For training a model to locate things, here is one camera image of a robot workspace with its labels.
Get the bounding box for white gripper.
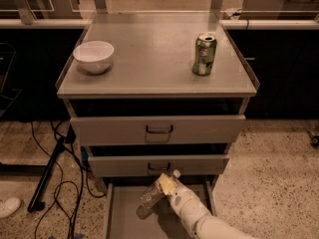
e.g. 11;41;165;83
159;173;208;218

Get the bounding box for clear plastic water bottle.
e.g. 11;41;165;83
137;169;180;219

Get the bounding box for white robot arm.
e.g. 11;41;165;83
159;173;257;239

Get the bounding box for grey bottom drawer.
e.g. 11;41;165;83
103;181;223;239

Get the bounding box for grey drawer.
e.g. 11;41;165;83
71;116;245;146
88;154;228;177
103;181;223;239

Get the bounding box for grey top drawer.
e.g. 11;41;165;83
71;116;245;146

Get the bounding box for grey middle drawer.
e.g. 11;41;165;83
88;154;228;177

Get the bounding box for grey drawer cabinet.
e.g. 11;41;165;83
55;11;261;239

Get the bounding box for black floor bar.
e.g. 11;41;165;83
27;137;64;213

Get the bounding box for green soda can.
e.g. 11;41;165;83
192;33;217;76

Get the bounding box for white ceramic bowl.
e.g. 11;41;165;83
73;41;115;74

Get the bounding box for black caster wheel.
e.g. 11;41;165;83
307;131;319;147

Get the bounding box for white shoe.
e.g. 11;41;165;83
0;197;21;219

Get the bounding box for black floor cables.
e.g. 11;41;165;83
30;119;107;239

